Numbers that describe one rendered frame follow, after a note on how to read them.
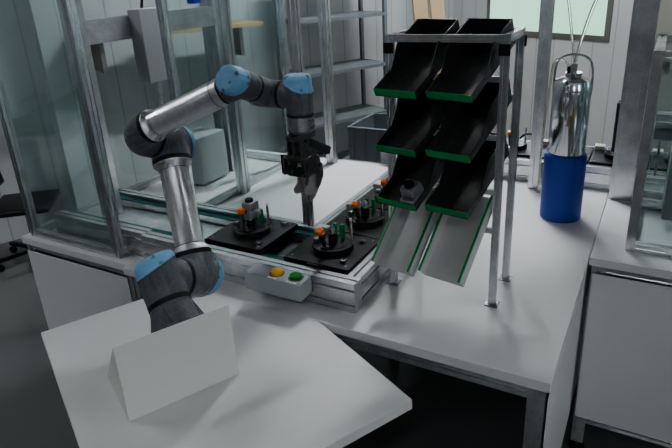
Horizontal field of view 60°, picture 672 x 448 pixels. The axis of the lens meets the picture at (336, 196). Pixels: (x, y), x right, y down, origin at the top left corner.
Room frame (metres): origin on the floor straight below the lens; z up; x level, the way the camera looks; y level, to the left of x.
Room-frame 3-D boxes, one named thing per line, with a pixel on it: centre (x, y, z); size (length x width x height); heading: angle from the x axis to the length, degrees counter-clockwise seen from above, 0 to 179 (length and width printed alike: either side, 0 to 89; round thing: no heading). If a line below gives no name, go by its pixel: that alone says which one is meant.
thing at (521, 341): (2.14, -0.21, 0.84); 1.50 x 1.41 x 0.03; 60
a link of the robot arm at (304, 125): (1.53, 0.08, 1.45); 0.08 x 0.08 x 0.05
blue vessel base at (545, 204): (2.14, -0.90, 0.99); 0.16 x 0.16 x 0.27
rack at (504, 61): (1.68, -0.36, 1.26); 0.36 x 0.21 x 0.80; 60
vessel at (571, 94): (2.14, -0.90, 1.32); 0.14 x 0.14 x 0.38
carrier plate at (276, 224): (1.92, 0.31, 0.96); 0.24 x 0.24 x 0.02; 60
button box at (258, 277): (1.61, 0.20, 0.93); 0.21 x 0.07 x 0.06; 60
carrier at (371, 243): (1.75, 0.02, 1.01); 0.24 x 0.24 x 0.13; 60
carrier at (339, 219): (1.96, -0.10, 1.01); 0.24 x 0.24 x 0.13; 60
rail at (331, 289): (1.76, 0.33, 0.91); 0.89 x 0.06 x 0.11; 60
